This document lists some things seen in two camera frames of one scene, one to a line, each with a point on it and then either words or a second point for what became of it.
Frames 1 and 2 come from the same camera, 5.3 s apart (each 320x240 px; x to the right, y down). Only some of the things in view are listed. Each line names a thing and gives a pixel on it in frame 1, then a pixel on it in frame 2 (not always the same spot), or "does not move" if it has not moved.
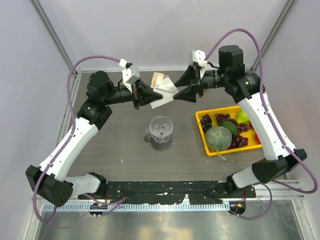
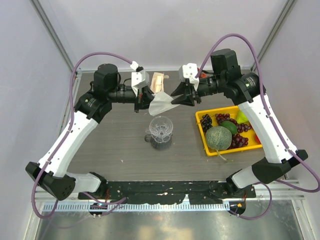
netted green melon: (218, 138) does not move
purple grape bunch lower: (238, 141) does not move
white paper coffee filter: (167, 89) → (161, 102)
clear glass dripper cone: (160, 129) does not move
